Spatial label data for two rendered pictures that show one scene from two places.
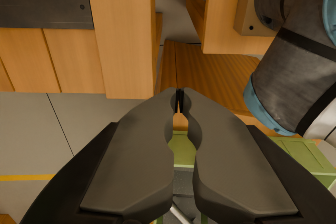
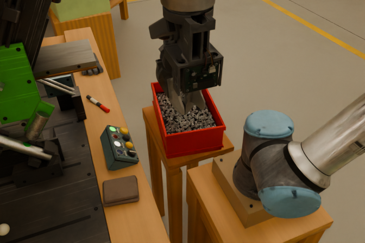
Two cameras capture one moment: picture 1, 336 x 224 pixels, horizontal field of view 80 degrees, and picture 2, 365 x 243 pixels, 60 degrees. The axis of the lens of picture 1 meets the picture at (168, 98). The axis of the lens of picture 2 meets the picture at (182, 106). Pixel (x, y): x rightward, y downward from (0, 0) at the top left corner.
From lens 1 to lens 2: 0.56 m
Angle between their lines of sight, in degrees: 80
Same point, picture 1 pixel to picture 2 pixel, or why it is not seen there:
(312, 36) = (257, 144)
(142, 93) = not seen: outside the picture
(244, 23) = (243, 205)
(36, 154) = not seen: outside the picture
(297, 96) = (276, 162)
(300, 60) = (263, 154)
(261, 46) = (281, 232)
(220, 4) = (221, 216)
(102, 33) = not seen: outside the picture
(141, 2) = (156, 227)
